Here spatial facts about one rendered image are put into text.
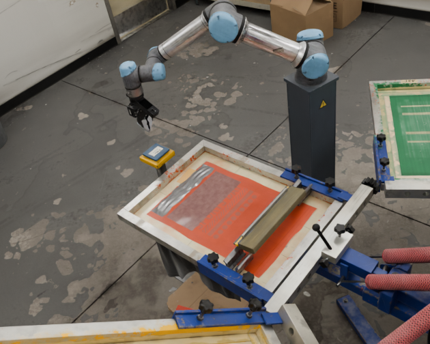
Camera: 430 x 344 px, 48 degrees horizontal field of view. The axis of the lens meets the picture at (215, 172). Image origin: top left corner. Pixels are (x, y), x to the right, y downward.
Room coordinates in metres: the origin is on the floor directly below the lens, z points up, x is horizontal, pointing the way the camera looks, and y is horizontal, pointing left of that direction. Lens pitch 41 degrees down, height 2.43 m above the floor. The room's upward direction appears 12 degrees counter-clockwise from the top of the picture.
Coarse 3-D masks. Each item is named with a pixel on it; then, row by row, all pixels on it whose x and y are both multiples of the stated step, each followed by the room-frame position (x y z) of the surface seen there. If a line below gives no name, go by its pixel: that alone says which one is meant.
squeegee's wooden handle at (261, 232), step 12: (288, 192) 1.37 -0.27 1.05; (300, 192) 1.35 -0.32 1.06; (276, 204) 1.32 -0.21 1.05; (288, 204) 1.30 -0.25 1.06; (264, 216) 1.27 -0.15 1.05; (276, 216) 1.25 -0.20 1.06; (264, 228) 1.20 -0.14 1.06; (276, 228) 1.21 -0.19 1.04; (240, 240) 1.18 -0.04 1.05; (252, 240) 1.16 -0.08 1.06; (264, 240) 1.16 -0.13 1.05; (252, 252) 1.12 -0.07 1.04
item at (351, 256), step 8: (344, 256) 1.02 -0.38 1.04; (352, 256) 1.01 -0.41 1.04; (360, 256) 1.01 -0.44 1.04; (336, 264) 1.02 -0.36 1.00; (352, 264) 0.98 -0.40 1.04; (360, 264) 0.97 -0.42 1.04; (368, 264) 0.97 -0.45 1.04; (376, 264) 0.96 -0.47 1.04; (352, 272) 0.98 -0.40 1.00; (360, 272) 0.96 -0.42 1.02; (368, 272) 0.94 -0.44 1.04
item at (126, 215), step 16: (208, 144) 1.87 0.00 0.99; (192, 160) 1.80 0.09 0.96; (240, 160) 1.70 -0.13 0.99; (160, 176) 1.70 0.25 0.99; (176, 176) 1.72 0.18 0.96; (272, 176) 1.56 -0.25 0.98; (144, 192) 1.61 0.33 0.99; (128, 208) 1.53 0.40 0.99; (336, 208) 1.29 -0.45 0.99; (128, 224) 1.47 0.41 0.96; (144, 224) 1.42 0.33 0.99; (320, 224) 1.23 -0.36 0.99; (160, 240) 1.32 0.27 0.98; (176, 240) 1.30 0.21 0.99; (304, 240) 1.16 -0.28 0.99; (192, 256) 1.20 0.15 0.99; (288, 272) 1.04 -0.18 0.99; (272, 288) 0.99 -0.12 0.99
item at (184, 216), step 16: (176, 208) 1.51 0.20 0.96; (192, 208) 1.49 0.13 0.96; (208, 208) 1.47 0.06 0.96; (176, 224) 1.42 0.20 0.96; (192, 224) 1.40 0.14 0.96; (240, 224) 1.34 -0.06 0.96; (192, 240) 1.31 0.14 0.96; (208, 240) 1.29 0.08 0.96; (224, 240) 1.27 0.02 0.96; (272, 240) 1.22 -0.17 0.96; (288, 240) 1.21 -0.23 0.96; (224, 256) 1.20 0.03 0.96; (256, 256) 1.17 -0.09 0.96; (272, 256) 1.15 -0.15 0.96; (256, 272) 1.09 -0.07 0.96
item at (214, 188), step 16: (208, 176) 1.67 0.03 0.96; (224, 176) 1.65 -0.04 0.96; (240, 176) 1.63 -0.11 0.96; (192, 192) 1.59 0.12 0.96; (208, 192) 1.57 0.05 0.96; (224, 192) 1.55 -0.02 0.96; (272, 192) 1.48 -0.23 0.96; (256, 208) 1.41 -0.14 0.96; (304, 208) 1.36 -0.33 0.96; (288, 224) 1.29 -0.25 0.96
